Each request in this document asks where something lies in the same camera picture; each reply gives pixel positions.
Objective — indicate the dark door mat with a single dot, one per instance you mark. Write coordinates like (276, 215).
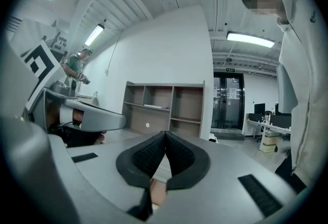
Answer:
(228, 134)

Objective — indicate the cardboard boxes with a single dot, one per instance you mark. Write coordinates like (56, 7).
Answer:
(270, 142)

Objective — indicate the black computer monitor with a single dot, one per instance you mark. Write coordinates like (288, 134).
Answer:
(259, 108)
(280, 121)

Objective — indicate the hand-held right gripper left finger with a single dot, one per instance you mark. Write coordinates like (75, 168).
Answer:
(102, 166)

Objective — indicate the grey wooden desk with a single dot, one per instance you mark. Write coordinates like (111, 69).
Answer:
(123, 135)

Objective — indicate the white office desk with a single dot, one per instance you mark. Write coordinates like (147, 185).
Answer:
(256, 124)

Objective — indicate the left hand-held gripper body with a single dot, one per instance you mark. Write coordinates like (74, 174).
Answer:
(43, 64)

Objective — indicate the long ceiling light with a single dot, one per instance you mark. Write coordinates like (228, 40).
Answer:
(249, 39)
(94, 35)

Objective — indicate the white flat box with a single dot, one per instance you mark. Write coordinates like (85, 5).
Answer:
(152, 106)

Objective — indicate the green exit sign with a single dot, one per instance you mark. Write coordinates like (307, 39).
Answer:
(230, 70)

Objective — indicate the grey wooden shelf hutch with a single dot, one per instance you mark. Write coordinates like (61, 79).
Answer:
(159, 118)

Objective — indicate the black glass door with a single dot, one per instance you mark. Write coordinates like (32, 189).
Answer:
(228, 102)

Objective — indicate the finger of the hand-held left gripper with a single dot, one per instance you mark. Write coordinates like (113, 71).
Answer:
(102, 120)

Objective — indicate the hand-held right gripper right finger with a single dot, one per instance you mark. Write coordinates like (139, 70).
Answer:
(225, 192)

